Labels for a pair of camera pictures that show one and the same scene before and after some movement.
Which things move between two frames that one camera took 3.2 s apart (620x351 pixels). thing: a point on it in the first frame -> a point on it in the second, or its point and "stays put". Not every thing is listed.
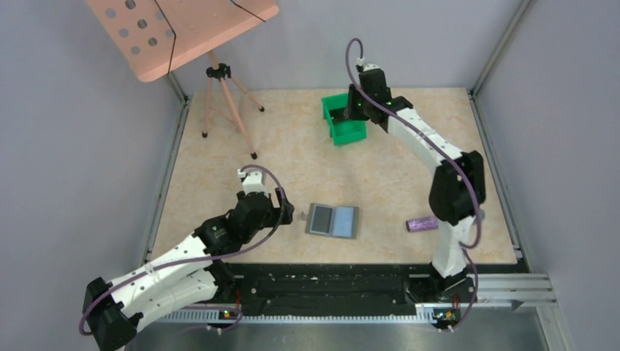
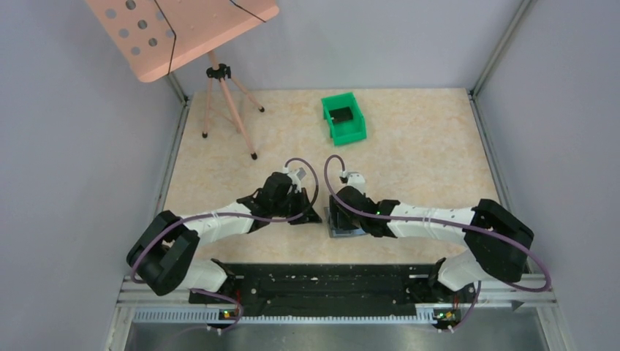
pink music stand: [157, 37] stays put
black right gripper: [349, 112] -> [338, 214]
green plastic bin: [342, 129] stays put
